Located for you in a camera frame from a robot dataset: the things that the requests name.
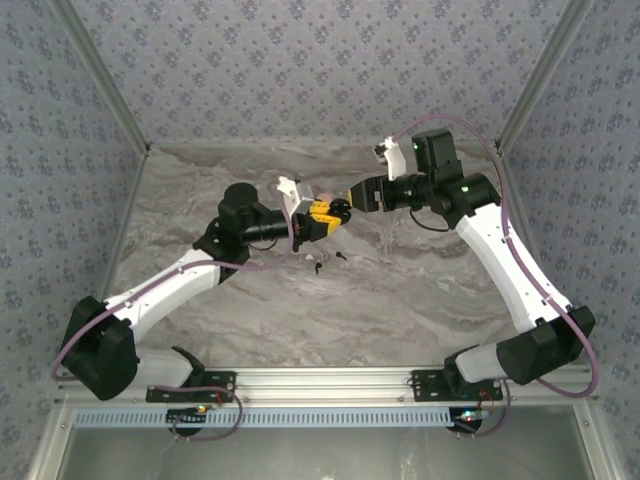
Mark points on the pink earbud charging case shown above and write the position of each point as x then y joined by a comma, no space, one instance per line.
326,196

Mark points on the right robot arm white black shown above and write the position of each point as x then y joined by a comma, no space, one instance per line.
500,260

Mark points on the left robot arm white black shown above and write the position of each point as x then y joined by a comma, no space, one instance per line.
160,285

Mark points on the small black controller board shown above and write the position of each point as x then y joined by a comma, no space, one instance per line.
467,419
185,416

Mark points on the grey metal panel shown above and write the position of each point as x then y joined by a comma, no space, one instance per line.
325,455

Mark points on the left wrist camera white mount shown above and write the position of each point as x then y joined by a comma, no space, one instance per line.
295,192

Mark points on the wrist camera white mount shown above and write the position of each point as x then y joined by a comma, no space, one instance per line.
395,160
295,192

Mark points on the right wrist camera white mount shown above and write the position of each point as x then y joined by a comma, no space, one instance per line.
395,160

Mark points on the aluminium table side rail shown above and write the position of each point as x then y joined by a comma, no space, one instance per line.
515,200
129,200

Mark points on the aluminium frame post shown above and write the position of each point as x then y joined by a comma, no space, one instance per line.
102,75
544,75

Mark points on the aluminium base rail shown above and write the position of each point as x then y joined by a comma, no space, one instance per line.
325,385

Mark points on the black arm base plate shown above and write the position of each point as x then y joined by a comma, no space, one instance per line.
425,387
220,381

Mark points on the aluminium lower frame leg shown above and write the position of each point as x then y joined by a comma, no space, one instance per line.
597,445
50,445

